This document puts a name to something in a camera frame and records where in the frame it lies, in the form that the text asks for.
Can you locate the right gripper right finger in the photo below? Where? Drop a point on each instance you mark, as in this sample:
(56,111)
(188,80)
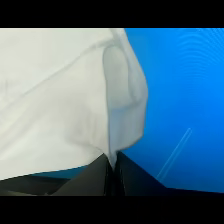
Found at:
(136,180)

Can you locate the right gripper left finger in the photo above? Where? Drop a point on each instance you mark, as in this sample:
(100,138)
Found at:
(90,180)

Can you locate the white T-shirt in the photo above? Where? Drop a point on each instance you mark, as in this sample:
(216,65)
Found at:
(60,100)

